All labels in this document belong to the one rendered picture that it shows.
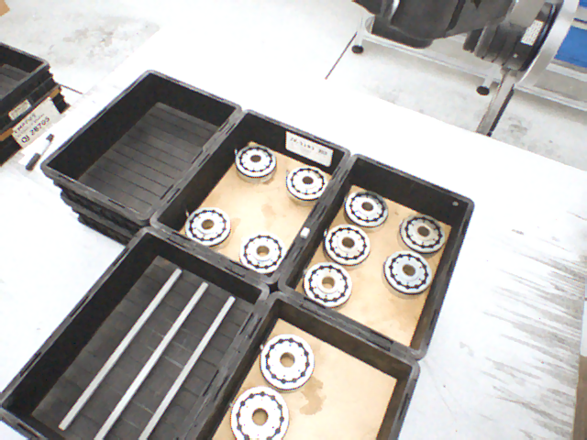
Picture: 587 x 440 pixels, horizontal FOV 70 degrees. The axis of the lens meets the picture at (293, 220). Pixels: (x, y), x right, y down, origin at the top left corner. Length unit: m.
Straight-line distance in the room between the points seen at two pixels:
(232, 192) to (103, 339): 0.43
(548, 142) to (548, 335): 1.74
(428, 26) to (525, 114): 2.44
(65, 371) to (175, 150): 0.58
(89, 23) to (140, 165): 2.24
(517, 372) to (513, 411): 0.09
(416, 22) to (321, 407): 0.66
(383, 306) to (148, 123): 0.79
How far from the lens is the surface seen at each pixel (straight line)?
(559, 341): 1.23
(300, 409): 0.85
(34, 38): 3.30
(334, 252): 0.93
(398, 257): 0.96
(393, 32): 0.50
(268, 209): 1.01
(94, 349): 0.94
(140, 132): 1.22
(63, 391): 0.93
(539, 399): 1.15
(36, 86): 1.97
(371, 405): 0.87
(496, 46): 1.08
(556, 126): 2.92
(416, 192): 1.02
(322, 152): 1.04
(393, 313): 0.93
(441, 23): 0.49
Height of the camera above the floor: 1.67
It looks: 57 degrees down
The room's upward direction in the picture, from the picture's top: 5 degrees clockwise
